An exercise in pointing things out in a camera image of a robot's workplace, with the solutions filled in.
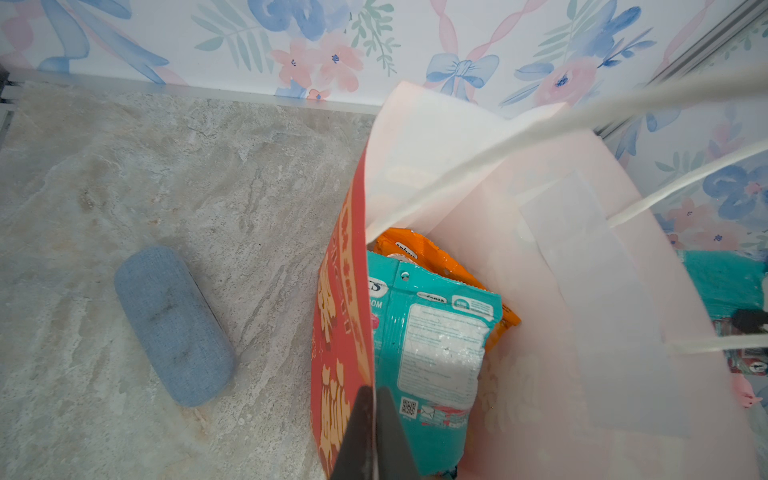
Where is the orange Fox's fruits candy bag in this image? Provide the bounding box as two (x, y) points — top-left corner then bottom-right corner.
(367, 228), (520, 357)

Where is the teal Fox's candy bag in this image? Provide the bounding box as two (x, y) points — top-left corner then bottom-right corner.
(367, 252), (502, 478)

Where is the small pink toy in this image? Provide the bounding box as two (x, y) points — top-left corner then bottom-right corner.
(730, 373), (763, 409)

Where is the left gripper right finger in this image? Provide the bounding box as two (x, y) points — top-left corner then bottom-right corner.
(376, 387), (420, 480)

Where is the red paper gift bag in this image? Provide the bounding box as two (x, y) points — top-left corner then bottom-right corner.
(310, 65), (767, 479)

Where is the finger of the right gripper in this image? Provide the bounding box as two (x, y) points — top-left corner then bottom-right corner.
(731, 309), (768, 333)

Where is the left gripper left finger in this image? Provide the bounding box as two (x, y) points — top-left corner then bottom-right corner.
(330, 385), (375, 480)

